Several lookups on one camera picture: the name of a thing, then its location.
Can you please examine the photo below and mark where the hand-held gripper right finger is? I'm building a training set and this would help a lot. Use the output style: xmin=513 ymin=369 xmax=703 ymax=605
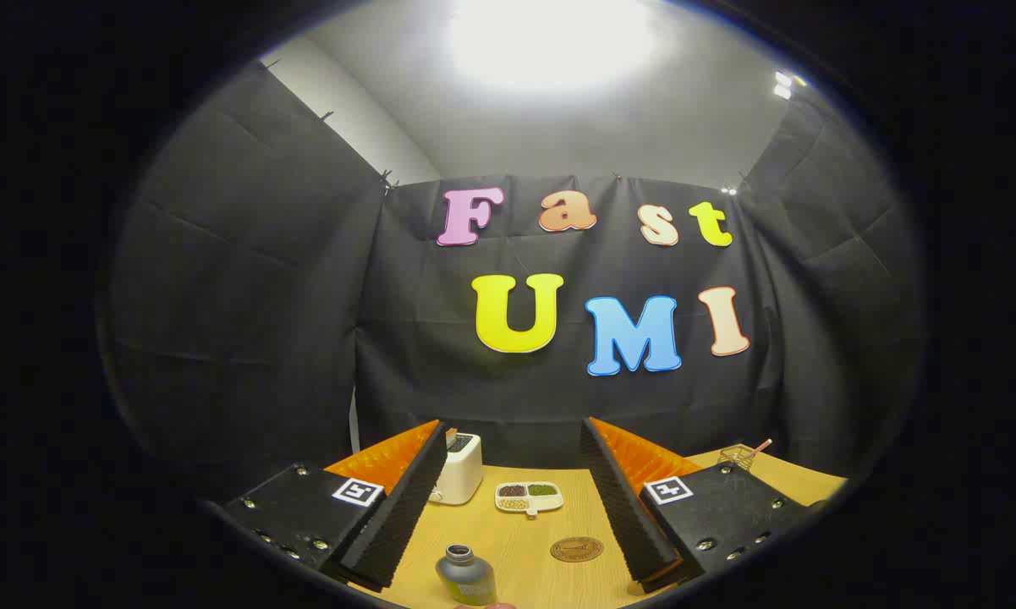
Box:
xmin=579 ymin=416 xmax=813 ymax=595

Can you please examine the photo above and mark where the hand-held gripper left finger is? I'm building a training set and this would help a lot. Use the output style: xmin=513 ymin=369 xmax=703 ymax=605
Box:
xmin=220 ymin=420 xmax=449 ymax=593

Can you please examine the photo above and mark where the round brown coaster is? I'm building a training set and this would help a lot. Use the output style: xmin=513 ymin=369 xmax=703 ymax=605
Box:
xmin=550 ymin=536 xmax=604 ymax=563

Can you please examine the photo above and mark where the silver green-label juice bottle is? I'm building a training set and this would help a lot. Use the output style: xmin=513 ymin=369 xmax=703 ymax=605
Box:
xmin=436 ymin=544 xmax=498 ymax=606

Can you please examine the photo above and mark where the white toaster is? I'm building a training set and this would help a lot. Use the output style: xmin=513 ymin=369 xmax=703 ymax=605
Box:
xmin=428 ymin=432 xmax=484 ymax=506

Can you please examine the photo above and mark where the white divided snack dish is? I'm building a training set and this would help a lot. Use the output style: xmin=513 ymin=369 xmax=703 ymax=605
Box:
xmin=495 ymin=481 xmax=564 ymax=516

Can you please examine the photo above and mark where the wooden table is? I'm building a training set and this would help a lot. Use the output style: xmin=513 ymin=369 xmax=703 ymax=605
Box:
xmin=347 ymin=448 xmax=848 ymax=609

